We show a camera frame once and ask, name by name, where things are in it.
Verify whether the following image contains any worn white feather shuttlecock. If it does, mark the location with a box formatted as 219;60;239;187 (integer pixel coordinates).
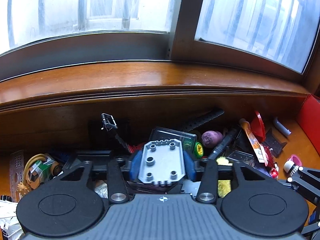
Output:
0;195;23;240

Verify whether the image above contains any black square bracket plate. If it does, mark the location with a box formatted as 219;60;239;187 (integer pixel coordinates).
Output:
263;128;287;158

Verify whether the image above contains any dark transparent plastic case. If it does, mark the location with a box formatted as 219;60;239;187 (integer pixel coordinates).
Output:
149;127;197;154

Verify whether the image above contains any purple sweet potato toy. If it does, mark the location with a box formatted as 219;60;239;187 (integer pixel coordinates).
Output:
201;131;223;148

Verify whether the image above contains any red plastic disc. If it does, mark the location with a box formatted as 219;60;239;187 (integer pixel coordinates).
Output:
250;111;266;143

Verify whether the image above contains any black clip stand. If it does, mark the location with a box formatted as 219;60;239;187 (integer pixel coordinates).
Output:
101;113;131;153

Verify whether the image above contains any green yellow spinning top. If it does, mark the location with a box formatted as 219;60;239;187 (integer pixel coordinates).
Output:
193;142;203;159

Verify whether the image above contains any yellow plush toy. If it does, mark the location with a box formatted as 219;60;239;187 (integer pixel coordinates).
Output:
216;157;233;198

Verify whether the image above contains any pink tape roll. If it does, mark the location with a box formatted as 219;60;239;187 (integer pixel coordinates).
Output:
284;154;302;176

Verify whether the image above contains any spiky tan ball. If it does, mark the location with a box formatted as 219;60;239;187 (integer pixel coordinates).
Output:
17;182;32;197

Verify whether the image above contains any red shiny candy wrapper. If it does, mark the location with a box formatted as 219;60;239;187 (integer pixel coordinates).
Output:
260;144;279;179

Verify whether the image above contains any grey plastic tube piece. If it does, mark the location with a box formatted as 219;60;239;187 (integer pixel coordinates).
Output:
273;117;291;138

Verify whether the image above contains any orange white snack packet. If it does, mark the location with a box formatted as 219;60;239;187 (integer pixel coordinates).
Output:
239;119;268;166

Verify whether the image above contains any black marker pen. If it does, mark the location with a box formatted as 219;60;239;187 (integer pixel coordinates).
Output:
208;129;238;160

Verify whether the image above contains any red cardboard sorting box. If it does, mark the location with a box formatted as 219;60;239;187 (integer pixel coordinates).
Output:
297;94;320;154

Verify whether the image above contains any black serrated strip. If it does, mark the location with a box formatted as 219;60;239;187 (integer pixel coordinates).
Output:
178;108;225;133

